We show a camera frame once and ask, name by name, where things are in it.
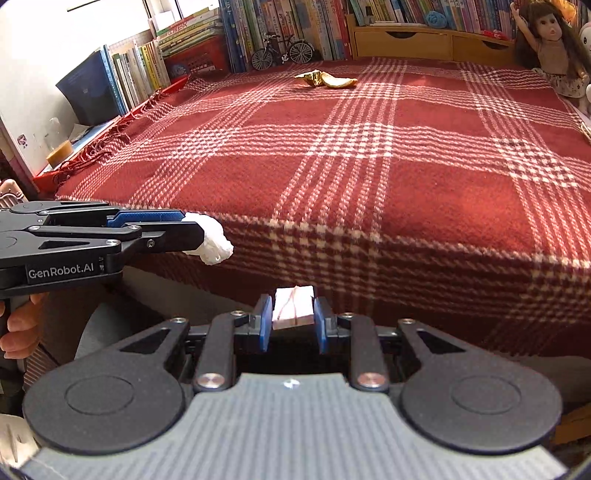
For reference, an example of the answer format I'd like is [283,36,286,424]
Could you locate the red plaid blanket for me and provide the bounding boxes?
[53,55,591,361]

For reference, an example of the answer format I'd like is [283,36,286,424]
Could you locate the miniature black bicycle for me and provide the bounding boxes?
[250,31,315,72]

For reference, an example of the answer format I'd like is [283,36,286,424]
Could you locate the small gold foil wrapper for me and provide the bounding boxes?
[294,69,325,88]

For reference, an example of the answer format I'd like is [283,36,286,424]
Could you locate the red plastic crate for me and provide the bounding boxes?
[164,34,232,79]

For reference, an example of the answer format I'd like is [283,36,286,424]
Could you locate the person's left hand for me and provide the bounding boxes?
[0,294,44,361]

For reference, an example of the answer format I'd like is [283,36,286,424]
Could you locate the large dark blue book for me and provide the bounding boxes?
[55,48,126,128]

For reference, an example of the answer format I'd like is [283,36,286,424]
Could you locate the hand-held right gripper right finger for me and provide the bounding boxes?
[314,295,467,393]

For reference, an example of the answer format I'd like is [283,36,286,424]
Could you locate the pink ribbed object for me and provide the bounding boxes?
[0,180,27,209]

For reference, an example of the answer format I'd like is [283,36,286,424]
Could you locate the white tissue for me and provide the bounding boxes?
[182,213,234,265]

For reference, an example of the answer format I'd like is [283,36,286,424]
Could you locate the amber plastic cup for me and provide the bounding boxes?
[46,138,75,169]

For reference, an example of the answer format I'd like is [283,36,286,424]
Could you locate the wooden drawer organizer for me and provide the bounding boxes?
[345,13,519,68]

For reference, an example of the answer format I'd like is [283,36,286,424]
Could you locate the long-haired doll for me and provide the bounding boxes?
[509,0,591,101]

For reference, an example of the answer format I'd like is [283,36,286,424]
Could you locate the stack of flat-lying books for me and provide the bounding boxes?
[154,7,227,59]

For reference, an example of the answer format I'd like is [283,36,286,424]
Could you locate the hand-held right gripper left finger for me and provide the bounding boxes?
[117,294,273,393]

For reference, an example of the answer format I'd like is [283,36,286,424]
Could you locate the row of tall upright books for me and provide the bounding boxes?
[219,0,355,75]

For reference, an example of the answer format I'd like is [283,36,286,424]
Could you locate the row of pale thin books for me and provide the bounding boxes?
[104,39,172,116]

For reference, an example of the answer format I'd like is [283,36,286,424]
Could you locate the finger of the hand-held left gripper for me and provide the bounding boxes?
[0,220,205,256]
[10,202,186,228]

